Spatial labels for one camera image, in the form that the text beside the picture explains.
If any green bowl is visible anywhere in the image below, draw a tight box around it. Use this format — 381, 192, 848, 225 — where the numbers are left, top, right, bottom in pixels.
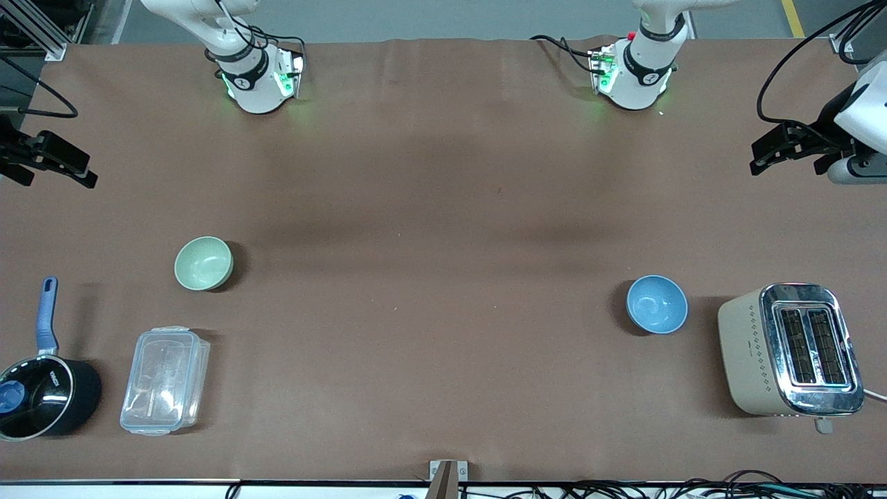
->
174, 236, 234, 292

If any blue bowl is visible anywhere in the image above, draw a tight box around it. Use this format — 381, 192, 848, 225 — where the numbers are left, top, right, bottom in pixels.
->
626, 275, 689, 335

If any beige chrome toaster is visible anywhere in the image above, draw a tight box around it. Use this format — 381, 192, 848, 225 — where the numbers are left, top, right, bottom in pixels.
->
717, 283, 866, 435

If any glass lid with blue knob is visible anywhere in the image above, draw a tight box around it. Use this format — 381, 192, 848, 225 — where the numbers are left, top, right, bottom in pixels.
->
0, 356, 74, 439

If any clear plastic food container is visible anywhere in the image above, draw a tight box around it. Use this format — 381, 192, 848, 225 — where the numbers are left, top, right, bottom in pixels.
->
119, 326, 211, 437

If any brown table cover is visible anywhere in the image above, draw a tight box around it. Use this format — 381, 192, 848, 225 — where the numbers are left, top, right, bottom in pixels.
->
0, 36, 887, 484

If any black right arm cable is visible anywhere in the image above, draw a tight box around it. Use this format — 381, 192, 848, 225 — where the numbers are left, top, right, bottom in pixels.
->
0, 54, 79, 119

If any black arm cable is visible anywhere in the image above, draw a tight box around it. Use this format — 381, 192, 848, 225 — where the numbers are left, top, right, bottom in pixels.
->
0, 54, 79, 119
757, 0, 887, 127

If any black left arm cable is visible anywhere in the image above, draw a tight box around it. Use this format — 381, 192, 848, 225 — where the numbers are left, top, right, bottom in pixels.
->
757, 0, 887, 127

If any aluminium frame profile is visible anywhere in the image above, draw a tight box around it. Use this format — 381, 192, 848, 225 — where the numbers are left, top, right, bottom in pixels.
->
0, 0, 68, 62
828, 0, 887, 67

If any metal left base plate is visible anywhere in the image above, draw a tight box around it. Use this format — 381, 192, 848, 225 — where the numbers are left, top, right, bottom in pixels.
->
588, 47, 619, 95

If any metal base plate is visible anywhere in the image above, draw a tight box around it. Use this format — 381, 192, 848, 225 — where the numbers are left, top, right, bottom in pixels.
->
588, 47, 619, 95
274, 49, 306, 100

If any black saucepan with blue handle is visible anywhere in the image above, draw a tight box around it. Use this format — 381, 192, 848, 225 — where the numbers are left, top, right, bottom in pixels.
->
0, 277, 103, 442

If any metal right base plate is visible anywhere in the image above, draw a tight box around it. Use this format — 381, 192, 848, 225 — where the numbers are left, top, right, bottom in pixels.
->
274, 49, 306, 100

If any black right base cable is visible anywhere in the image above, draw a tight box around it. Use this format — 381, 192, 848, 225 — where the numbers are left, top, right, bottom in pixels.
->
246, 23, 306, 58

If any black base cable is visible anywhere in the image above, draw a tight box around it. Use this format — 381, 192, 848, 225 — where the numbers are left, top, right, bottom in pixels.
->
246, 23, 306, 58
529, 34, 605, 74

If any black left base cable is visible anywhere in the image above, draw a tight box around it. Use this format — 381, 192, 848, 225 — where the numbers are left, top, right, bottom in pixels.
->
529, 34, 605, 74

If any black floor cable bundle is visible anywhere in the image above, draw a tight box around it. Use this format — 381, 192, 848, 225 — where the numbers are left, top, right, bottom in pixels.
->
457, 470, 887, 499

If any metal table edge bracket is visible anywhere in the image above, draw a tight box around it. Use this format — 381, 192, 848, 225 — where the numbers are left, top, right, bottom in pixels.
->
428, 459, 469, 499

